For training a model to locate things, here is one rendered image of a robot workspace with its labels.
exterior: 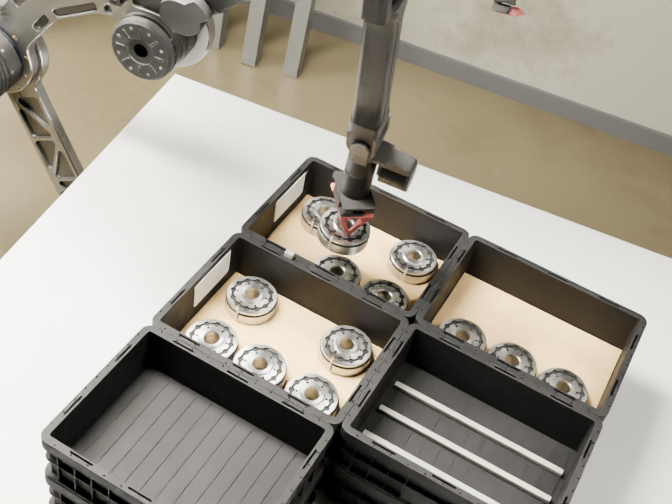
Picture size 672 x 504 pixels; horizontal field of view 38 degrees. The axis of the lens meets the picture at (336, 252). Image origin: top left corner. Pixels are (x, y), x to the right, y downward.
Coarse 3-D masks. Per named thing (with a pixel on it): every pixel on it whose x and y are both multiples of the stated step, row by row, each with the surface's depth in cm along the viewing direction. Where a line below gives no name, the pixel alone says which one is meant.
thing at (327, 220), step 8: (336, 208) 198; (328, 216) 197; (336, 216) 197; (320, 224) 195; (328, 224) 195; (368, 224) 197; (328, 232) 193; (336, 232) 194; (360, 232) 195; (368, 232) 196; (336, 240) 192; (344, 240) 193; (352, 240) 194; (360, 240) 194
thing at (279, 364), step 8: (256, 344) 188; (240, 352) 186; (248, 352) 187; (256, 352) 187; (264, 352) 187; (272, 352) 188; (240, 360) 186; (272, 360) 186; (280, 360) 187; (280, 368) 186; (264, 376) 183; (272, 376) 184; (280, 376) 184
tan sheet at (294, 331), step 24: (216, 312) 196; (288, 312) 199; (312, 312) 200; (240, 336) 193; (264, 336) 194; (288, 336) 195; (312, 336) 196; (288, 360) 191; (312, 360) 192; (336, 384) 189
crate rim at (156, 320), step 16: (256, 240) 198; (304, 272) 195; (336, 288) 193; (368, 304) 191; (160, 320) 180; (400, 320) 189; (176, 336) 178; (400, 336) 186; (208, 352) 177; (384, 352) 185; (240, 368) 176; (272, 384) 174; (288, 400) 172; (352, 400) 174; (320, 416) 171; (336, 416) 171
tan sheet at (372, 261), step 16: (288, 224) 217; (272, 240) 213; (288, 240) 214; (304, 240) 214; (368, 240) 217; (384, 240) 218; (400, 240) 219; (304, 256) 211; (320, 256) 212; (352, 256) 213; (368, 256) 214; (384, 256) 215; (368, 272) 211; (384, 272) 211; (416, 288) 210
